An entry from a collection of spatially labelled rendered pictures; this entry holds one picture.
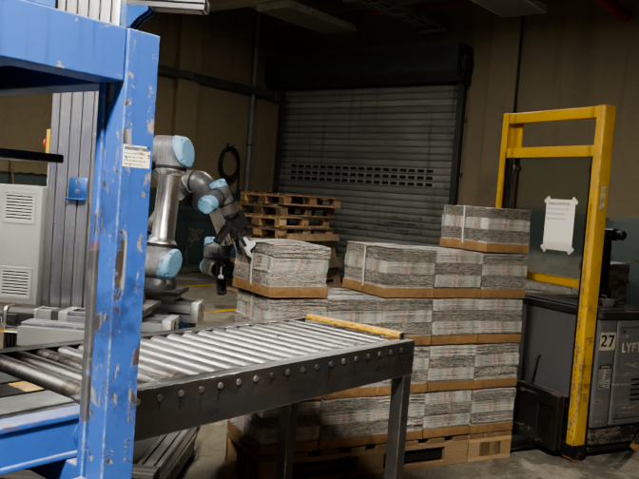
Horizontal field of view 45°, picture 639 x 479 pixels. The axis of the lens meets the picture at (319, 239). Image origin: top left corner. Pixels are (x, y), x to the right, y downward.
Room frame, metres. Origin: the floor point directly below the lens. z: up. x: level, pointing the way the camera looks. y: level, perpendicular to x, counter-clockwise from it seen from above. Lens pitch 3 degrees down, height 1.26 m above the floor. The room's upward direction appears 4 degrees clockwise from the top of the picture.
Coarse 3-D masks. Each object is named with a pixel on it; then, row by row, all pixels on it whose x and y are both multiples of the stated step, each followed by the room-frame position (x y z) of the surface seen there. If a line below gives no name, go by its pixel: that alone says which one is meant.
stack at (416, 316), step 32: (352, 320) 3.43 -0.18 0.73; (384, 320) 3.52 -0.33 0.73; (416, 320) 3.61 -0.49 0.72; (448, 320) 3.70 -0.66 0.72; (416, 352) 3.60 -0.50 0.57; (448, 352) 3.71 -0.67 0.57; (384, 384) 3.53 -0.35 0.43; (256, 416) 3.28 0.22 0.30; (320, 416) 3.38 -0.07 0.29; (352, 416) 3.45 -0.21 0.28; (384, 416) 3.53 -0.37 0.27; (416, 416) 3.62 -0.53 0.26; (448, 416) 3.72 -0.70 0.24; (352, 448) 3.45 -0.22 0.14; (384, 448) 3.53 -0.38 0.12; (416, 448) 3.63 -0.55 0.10; (448, 448) 3.72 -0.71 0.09
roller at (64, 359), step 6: (36, 354) 2.05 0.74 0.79; (42, 354) 2.03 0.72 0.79; (48, 354) 2.02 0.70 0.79; (54, 354) 2.01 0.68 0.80; (60, 354) 2.01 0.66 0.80; (54, 360) 1.99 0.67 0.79; (60, 360) 1.98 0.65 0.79; (66, 360) 1.97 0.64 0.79; (72, 360) 1.96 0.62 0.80; (78, 360) 1.96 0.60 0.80; (72, 366) 1.94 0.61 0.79; (78, 366) 1.93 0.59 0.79
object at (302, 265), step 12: (264, 252) 3.27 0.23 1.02; (276, 252) 3.21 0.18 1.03; (288, 252) 3.23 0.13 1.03; (300, 252) 3.26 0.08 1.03; (312, 252) 3.29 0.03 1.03; (324, 252) 3.33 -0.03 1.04; (264, 264) 3.26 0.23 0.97; (276, 264) 3.21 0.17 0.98; (288, 264) 3.24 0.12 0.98; (300, 264) 3.28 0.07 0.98; (312, 264) 3.30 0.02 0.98; (324, 264) 3.34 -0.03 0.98; (264, 276) 3.24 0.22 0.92; (276, 276) 3.22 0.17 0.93; (288, 276) 3.25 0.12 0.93; (300, 276) 3.28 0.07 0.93; (312, 276) 3.31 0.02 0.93; (324, 276) 3.34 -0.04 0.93
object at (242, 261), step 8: (264, 240) 3.43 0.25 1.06; (272, 240) 3.47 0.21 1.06; (280, 240) 3.51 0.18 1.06; (288, 240) 3.56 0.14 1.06; (240, 248) 3.49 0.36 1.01; (240, 256) 3.49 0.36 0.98; (240, 264) 3.46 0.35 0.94; (248, 264) 3.39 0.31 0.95; (240, 272) 3.46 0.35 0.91; (248, 272) 3.38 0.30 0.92
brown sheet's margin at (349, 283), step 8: (344, 280) 3.81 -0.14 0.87; (352, 280) 3.75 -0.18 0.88; (352, 288) 3.74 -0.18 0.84; (360, 288) 3.68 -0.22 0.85; (368, 288) 3.62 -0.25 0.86; (376, 288) 3.56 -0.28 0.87; (392, 288) 3.52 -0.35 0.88; (400, 288) 3.54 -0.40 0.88; (408, 288) 3.56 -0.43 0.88; (416, 288) 3.59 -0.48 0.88; (384, 296) 3.50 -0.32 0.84; (392, 296) 3.52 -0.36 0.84; (400, 296) 3.55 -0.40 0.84; (408, 296) 3.57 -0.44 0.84; (416, 296) 3.59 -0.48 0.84; (424, 296) 3.61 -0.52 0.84; (432, 296) 3.64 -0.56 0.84
